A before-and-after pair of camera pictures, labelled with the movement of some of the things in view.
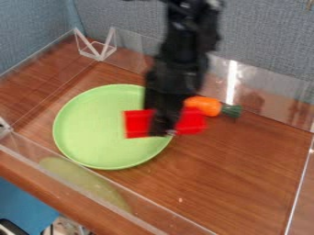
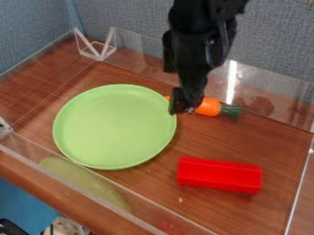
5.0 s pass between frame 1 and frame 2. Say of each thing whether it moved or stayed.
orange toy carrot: stayed
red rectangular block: moved
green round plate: stayed
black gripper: moved
